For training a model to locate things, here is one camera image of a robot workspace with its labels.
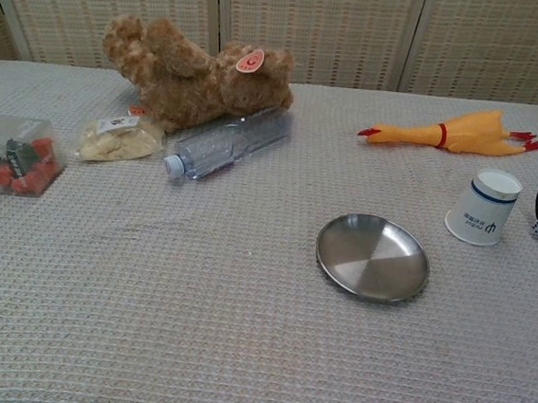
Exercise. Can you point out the brown plush teddy bear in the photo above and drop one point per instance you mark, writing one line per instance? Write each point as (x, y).
(189, 84)

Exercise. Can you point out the white paper cup blue print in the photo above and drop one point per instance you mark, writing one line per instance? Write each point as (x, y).
(482, 212)

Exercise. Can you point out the woven bamboo folding screen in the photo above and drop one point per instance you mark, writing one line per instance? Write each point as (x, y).
(338, 27)

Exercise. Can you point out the clear plastic water bottle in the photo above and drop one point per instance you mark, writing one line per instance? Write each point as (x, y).
(226, 147)

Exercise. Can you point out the round stainless steel plate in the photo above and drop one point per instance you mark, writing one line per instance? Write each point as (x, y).
(373, 259)

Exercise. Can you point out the yellow rubber chicken toy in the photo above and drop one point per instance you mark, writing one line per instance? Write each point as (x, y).
(456, 134)

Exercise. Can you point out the clear bag of small items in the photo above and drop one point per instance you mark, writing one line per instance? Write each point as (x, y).
(20, 158)

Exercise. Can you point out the clear bag of beige snacks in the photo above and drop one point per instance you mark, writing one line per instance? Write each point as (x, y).
(117, 141)

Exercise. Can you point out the beige waffle weave tablecloth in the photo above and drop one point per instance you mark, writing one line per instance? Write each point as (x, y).
(143, 318)

